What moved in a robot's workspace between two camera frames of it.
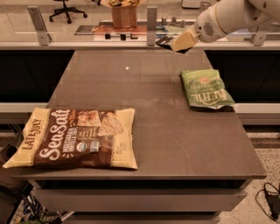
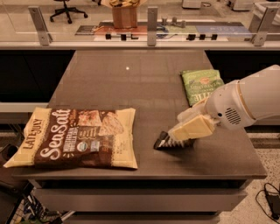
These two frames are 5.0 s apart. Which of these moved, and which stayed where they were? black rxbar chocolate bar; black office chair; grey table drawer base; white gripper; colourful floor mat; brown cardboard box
Moved: black rxbar chocolate bar; white gripper
Stayed: grey table drawer base; colourful floor mat; brown cardboard box; black office chair
